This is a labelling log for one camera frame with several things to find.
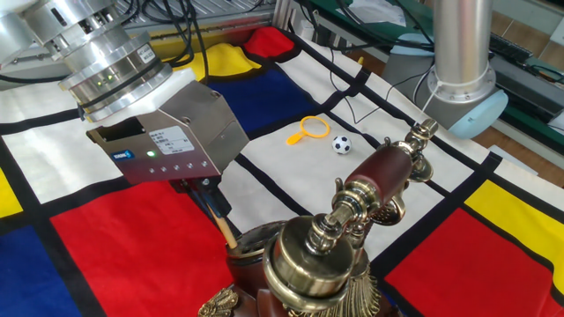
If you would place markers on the silver Schunk gripper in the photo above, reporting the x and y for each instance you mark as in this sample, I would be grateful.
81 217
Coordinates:
194 127

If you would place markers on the thin wooden stick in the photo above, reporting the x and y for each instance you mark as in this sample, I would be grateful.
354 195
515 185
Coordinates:
229 233

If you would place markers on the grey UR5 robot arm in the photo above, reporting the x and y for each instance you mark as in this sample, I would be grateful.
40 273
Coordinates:
462 44

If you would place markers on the antique brown brass phone base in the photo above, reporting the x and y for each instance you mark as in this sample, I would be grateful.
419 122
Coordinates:
247 277

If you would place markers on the brown brass phone handset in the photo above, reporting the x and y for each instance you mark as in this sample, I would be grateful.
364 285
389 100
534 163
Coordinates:
381 169

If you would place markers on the colour block patterned tablecloth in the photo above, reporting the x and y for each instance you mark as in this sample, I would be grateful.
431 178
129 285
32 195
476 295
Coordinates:
132 246

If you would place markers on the white gripper adapter plate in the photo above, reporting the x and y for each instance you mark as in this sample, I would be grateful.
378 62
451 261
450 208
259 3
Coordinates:
167 94

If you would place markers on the small toy soccer ball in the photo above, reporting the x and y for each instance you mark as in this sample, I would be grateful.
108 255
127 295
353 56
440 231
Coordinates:
342 145

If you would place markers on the silver force torque sensor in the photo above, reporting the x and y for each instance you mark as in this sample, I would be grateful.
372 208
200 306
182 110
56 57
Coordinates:
106 57

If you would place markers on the white power plug adapter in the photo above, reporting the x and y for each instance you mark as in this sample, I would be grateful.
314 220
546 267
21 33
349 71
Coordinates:
306 28

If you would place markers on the white vented wrist housing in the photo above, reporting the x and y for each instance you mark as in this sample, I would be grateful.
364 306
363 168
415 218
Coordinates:
13 31

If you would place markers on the white plastic sheet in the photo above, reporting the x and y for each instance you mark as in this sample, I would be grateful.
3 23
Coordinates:
379 13

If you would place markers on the aluminium frame post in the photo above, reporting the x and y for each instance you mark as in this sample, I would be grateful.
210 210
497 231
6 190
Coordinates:
282 13

